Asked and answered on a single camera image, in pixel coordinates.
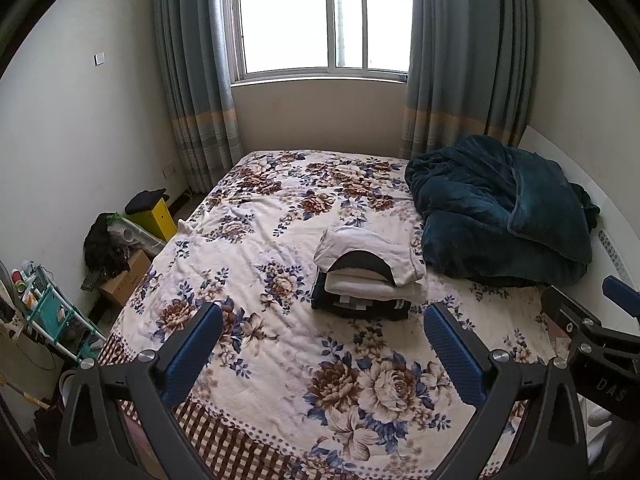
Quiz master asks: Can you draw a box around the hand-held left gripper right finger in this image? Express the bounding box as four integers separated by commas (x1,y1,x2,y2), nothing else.
424,302,588,480

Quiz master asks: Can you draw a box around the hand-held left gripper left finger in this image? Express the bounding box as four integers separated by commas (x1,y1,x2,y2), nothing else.
56,302,224,480

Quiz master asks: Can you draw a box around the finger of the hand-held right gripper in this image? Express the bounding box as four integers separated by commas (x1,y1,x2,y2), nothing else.
541,285,606,346
602,276,640,320

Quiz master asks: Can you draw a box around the white garment with black panel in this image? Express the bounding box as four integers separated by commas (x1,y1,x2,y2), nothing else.
313,226,427,288

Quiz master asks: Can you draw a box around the white power strip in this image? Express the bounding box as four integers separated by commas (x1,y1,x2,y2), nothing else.
597,230,628,281

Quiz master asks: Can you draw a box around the cardboard box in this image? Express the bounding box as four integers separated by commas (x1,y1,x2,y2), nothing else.
97,249,152,308

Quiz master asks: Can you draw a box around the clear plastic package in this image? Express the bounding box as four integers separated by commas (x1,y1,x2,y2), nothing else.
107,215,166,251

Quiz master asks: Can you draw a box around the yellow box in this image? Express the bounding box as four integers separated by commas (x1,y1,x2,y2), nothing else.
127,197,178,241

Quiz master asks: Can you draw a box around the black bag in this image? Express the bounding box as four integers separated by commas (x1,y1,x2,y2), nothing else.
82,212,132,273

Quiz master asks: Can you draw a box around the teal fleece blanket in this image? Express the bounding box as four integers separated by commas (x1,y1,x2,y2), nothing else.
404,134,601,288

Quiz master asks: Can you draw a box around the teal storage rack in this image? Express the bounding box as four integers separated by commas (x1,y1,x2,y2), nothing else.
10,260,108,361

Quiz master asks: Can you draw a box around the white headboard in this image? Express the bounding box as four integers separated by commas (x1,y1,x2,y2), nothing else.
517,125,640,321

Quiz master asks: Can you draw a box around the black cloth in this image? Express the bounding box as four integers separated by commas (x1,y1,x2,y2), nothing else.
124,189,167,215

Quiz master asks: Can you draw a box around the floral bedspread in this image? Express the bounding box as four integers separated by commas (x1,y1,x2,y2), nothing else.
97,149,601,480

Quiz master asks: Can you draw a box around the grey-blue curtain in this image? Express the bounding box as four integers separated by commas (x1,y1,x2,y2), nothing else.
399,0,543,161
151,0,244,195

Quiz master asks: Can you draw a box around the window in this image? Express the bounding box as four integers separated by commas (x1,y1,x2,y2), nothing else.
220,0,416,83

